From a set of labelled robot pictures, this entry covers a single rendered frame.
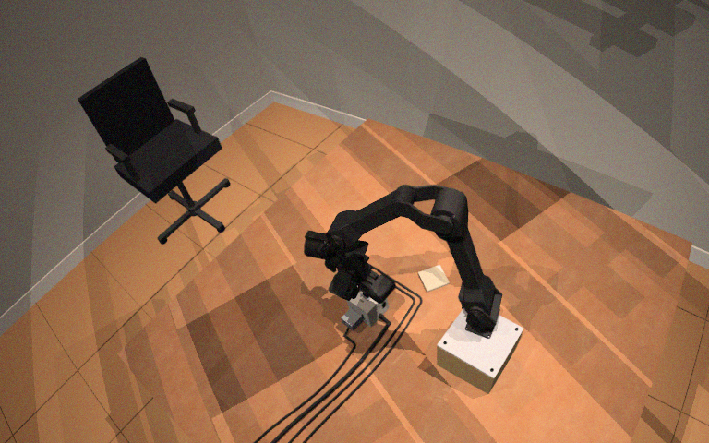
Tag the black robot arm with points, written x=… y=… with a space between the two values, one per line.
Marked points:
x=448 y=219

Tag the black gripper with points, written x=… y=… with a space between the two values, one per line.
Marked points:
x=377 y=287

